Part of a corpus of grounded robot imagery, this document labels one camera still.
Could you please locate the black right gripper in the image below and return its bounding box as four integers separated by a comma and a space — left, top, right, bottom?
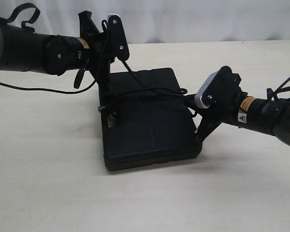
195, 73, 242, 143

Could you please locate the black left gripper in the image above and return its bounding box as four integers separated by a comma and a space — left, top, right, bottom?
77, 11, 114, 91

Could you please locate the black cord with loop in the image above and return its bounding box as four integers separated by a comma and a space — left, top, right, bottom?
97, 60, 198, 121

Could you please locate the black plastic carrying case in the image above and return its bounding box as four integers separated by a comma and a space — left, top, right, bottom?
99, 68, 202, 171

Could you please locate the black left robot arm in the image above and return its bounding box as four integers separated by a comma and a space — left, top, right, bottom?
0, 4, 119, 94

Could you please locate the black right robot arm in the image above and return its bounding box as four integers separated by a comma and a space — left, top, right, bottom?
194, 72, 290, 146

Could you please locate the white backdrop curtain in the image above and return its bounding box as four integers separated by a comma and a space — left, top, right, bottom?
0, 0, 290, 46

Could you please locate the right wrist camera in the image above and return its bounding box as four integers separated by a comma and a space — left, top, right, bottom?
194, 66, 233, 109

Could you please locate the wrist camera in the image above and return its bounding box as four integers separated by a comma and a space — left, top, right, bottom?
102, 14, 130, 61
194, 66, 233, 109

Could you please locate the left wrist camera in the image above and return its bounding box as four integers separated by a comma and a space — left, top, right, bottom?
102, 14, 130, 61

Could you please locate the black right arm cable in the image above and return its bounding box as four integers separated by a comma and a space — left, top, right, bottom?
267, 69, 290, 100

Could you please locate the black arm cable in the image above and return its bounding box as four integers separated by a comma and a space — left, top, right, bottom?
0, 2, 97, 95
267, 69, 290, 100

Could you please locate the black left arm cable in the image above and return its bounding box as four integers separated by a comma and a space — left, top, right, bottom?
0, 2, 97, 95

